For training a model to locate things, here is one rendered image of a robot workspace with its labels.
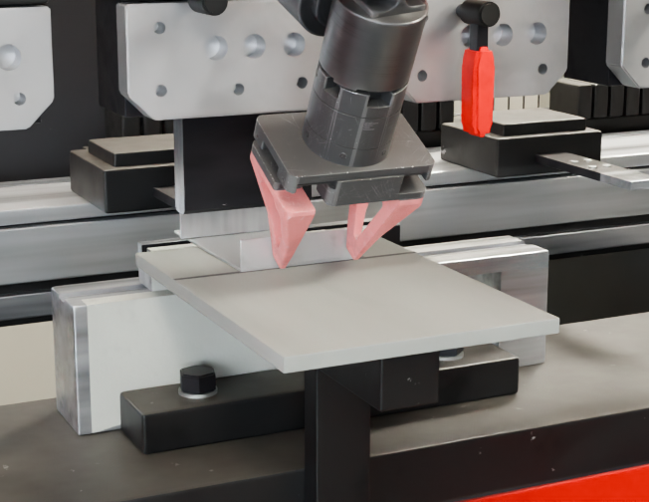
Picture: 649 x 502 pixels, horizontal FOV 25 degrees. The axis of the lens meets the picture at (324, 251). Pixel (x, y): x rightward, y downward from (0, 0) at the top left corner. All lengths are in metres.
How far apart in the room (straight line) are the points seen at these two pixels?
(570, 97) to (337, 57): 0.82
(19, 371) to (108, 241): 2.42
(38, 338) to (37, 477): 2.72
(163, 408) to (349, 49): 0.29
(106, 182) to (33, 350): 2.48
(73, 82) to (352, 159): 0.68
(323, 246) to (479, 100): 0.16
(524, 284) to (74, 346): 0.37
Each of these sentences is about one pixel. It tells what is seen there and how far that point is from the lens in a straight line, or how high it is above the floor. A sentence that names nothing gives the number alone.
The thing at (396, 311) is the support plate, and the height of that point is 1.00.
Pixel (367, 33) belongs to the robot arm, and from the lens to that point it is 0.85.
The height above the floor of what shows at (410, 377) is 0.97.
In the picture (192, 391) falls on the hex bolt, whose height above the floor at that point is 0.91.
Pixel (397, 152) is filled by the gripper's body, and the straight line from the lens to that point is 0.92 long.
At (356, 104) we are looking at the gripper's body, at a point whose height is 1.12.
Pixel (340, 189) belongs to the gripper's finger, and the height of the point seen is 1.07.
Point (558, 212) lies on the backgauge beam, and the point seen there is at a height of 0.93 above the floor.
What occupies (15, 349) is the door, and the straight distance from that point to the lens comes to 3.67.
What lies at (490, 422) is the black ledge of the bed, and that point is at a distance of 1.06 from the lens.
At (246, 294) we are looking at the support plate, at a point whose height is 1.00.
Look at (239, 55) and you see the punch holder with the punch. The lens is 1.00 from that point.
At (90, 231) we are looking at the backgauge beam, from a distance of 1.28.
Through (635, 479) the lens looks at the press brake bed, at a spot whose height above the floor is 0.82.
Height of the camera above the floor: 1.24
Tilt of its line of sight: 14 degrees down
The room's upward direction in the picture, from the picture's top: straight up
